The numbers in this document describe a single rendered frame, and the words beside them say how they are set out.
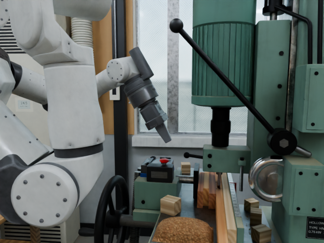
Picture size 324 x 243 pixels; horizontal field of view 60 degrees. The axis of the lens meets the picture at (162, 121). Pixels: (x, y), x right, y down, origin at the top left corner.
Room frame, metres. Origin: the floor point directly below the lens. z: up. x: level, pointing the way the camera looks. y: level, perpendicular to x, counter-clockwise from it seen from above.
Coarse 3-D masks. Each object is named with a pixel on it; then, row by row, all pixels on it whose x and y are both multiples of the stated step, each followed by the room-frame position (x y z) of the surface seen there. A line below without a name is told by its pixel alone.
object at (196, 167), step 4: (196, 164) 0.90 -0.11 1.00; (196, 168) 0.85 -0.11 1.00; (196, 172) 0.83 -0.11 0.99; (176, 176) 0.88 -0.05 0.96; (180, 176) 0.88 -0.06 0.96; (184, 176) 0.88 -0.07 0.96; (188, 176) 0.87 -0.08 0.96; (192, 176) 0.87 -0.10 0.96; (196, 176) 0.83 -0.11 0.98; (180, 180) 0.87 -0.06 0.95; (184, 180) 0.87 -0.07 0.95; (188, 180) 0.87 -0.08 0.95; (192, 180) 0.86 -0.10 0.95; (196, 180) 0.83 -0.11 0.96; (196, 184) 0.83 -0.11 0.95; (196, 188) 0.83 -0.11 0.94; (196, 192) 0.83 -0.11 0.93; (196, 196) 0.83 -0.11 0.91
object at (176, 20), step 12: (180, 24) 0.70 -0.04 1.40; (204, 60) 0.70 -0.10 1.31; (216, 72) 0.69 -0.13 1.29; (228, 84) 0.68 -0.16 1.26; (240, 96) 0.68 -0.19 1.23; (252, 108) 0.67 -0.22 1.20; (264, 120) 0.67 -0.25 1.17; (276, 132) 0.65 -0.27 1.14; (288, 132) 0.65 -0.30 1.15; (276, 144) 0.65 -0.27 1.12; (288, 144) 0.64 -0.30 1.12
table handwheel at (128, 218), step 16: (112, 176) 0.90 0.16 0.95; (128, 192) 1.01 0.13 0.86; (112, 208) 0.86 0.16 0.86; (128, 208) 1.01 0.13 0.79; (96, 224) 0.75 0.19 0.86; (112, 224) 0.86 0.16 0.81; (128, 224) 0.86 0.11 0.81; (144, 224) 0.85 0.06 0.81; (96, 240) 0.75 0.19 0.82; (112, 240) 0.85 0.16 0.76
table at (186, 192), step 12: (180, 168) 1.16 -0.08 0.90; (192, 168) 1.16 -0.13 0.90; (180, 192) 0.89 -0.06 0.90; (192, 192) 0.89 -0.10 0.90; (192, 204) 0.80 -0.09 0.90; (144, 216) 0.81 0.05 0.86; (156, 216) 0.80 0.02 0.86; (168, 216) 0.72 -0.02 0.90; (180, 216) 0.72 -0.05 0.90; (192, 216) 0.72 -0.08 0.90; (204, 216) 0.72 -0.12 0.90; (216, 240) 0.61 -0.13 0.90
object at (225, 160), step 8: (208, 144) 0.87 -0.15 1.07; (208, 152) 0.80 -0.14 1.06; (216, 152) 0.80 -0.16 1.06; (224, 152) 0.79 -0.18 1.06; (232, 152) 0.79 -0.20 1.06; (240, 152) 0.79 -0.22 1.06; (248, 152) 0.78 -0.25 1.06; (208, 160) 0.80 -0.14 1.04; (216, 160) 0.80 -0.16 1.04; (224, 160) 0.79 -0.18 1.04; (232, 160) 0.79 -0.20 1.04; (248, 160) 0.78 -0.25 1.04; (208, 168) 0.80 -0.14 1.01; (216, 168) 0.80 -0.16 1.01; (224, 168) 0.79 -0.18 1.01; (232, 168) 0.79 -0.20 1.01; (248, 168) 0.78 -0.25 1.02
